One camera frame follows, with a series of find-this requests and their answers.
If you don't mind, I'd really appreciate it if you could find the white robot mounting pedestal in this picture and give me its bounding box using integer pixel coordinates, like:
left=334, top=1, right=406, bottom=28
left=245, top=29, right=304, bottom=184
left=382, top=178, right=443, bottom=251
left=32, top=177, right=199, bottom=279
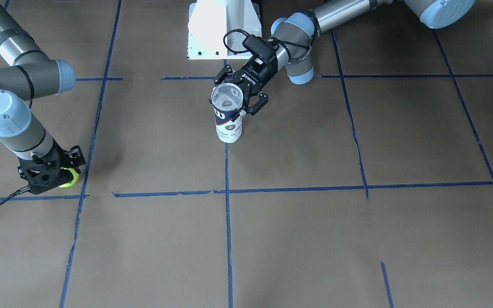
left=187, top=0, right=262, bottom=60

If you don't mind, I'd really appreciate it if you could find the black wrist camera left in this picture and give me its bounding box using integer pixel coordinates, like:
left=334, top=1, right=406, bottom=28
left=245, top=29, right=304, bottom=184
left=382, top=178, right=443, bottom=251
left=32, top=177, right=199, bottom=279
left=242, top=35, right=276, bottom=61

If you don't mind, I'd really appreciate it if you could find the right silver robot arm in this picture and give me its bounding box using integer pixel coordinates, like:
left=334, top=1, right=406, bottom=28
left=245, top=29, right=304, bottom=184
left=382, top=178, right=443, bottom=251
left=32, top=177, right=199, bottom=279
left=0, top=4, right=86, bottom=195

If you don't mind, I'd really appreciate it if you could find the clear tennis ball can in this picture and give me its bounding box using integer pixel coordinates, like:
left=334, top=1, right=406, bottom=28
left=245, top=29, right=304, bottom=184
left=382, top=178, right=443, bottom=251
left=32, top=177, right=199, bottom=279
left=211, top=83, right=244, bottom=143

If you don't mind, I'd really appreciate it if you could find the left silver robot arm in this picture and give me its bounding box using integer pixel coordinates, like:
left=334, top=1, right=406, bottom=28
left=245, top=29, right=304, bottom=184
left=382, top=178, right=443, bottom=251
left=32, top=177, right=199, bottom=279
left=209, top=0, right=474, bottom=120

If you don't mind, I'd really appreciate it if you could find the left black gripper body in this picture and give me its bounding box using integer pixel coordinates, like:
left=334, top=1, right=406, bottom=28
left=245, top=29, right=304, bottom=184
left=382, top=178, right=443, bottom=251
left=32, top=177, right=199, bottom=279
left=229, top=55, right=278, bottom=95

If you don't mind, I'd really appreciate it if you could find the yellow tennis ball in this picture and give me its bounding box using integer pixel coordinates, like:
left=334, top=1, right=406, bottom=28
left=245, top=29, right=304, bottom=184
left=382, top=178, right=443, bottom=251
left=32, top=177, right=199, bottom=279
left=58, top=168, right=80, bottom=188

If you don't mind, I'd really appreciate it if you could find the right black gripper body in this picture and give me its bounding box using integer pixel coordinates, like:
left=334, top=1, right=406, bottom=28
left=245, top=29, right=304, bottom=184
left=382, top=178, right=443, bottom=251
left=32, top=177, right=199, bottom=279
left=18, top=145, right=86, bottom=195

